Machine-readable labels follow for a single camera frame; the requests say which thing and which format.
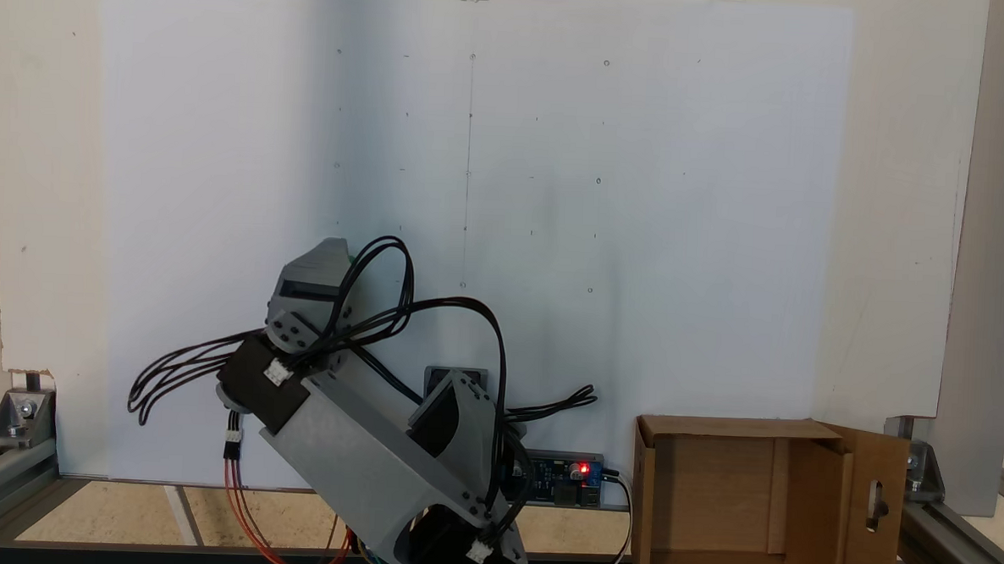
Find black forearm cable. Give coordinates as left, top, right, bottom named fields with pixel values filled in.
left=126, top=323, right=265, bottom=433

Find grey upright beam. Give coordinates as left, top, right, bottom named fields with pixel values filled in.
left=924, top=0, right=1004, bottom=519

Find blue circuit board, red LED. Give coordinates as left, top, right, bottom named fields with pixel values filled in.
left=511, top=449, right=607, bottom=510

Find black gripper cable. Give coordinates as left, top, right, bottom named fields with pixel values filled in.
left=328, top=233, right=417, bottom=357

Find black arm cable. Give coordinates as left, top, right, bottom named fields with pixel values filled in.
left=287, top=290, right=516, bottom=564

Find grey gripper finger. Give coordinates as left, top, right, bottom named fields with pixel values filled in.
left=278, top=236, right=355, bottom=287

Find orange and red wires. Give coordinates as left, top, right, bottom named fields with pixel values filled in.
left=220, top=456, right=358, bottom=564

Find black cable with white connector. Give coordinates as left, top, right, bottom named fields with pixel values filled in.
left=223, top=410, right=245, bottom=463

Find metal corner bracket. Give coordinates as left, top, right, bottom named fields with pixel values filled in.
left=881, top=415, right=948, bottom=504
left=0, top=368, right=59, bottom=452

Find brown cardboard box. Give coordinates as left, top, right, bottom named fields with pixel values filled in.
left=630, top=411, right=913, bottom=564

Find thin white cable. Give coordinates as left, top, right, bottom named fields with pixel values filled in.
left=522, top=468, right=636, bottom=564

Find large white paper sheet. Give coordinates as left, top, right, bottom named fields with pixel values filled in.
left=78, top=0, right=857, bottom=514

